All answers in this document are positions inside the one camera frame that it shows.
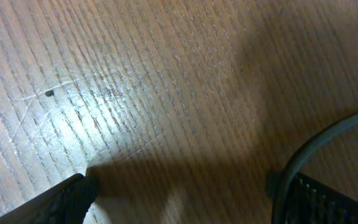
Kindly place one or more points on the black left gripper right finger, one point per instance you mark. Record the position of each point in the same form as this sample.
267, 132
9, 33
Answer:
310, 201

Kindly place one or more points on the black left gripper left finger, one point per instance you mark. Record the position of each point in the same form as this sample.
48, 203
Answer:
67, 202

